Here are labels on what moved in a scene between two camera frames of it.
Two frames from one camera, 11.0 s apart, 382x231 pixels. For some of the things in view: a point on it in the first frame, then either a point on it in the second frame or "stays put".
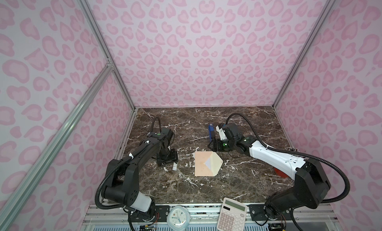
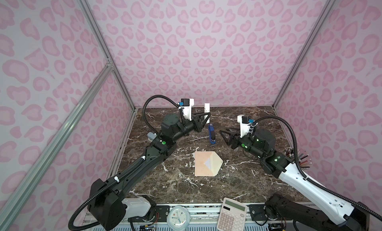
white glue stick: (174, 166) -> (207, 110)
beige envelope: (207, 164) stays put
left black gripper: (174, 157) -> (196, 122)
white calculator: (233, 216) stays put
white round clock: (178, 218) stays put
